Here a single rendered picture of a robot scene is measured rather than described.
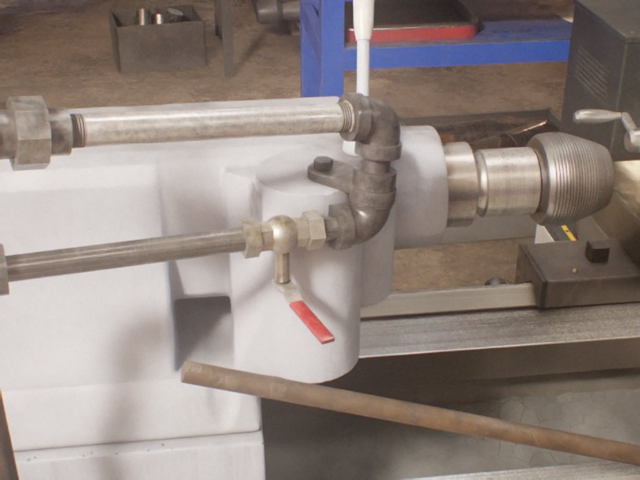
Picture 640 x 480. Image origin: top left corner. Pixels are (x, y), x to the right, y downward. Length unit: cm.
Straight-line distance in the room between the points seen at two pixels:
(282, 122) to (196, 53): 399
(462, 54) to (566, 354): 167
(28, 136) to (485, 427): 43
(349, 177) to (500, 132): 245
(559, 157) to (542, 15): 215
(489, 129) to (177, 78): 180
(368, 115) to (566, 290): 58
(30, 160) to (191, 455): 33
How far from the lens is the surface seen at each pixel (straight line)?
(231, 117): 68
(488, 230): 315
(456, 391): 124
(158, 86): 447
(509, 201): 93
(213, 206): 83
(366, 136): 72
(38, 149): 63
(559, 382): 128
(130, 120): 66
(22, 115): 63
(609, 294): 127
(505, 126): 321
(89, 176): 83
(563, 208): 93
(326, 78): 272
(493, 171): 92
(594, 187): 94
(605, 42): 244
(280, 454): 118
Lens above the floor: 149
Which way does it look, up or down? 28 degrees down
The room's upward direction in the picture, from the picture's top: straight up
